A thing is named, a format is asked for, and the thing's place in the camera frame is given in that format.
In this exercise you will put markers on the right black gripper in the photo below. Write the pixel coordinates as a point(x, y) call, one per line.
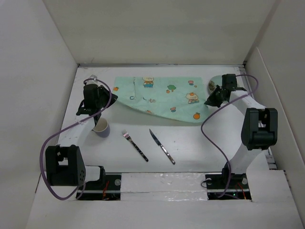
point(211, 100)

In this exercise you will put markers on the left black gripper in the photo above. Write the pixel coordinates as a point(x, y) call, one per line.
point(102, 90)

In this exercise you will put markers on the pale green glass plate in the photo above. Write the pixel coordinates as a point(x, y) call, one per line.
point(214, 81)

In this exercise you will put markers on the purple mug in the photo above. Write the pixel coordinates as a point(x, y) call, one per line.
point(102, 128)

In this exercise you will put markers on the green cartoon print cloth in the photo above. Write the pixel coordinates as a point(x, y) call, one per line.
point(177, 98)

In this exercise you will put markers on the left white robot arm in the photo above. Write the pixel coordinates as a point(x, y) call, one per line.
point(64, 162)

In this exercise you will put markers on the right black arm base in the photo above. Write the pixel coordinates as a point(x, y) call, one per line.
point(215, 184)

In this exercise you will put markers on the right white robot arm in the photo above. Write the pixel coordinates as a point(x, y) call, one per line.
point(260, 125)

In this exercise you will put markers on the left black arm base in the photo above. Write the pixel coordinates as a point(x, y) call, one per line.
point(107, 188)

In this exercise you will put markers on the silver fork dark handle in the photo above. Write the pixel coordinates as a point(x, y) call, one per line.
point(128, 138)

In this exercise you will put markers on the silver knife dark handle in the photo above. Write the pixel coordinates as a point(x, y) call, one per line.
point(162, 147)

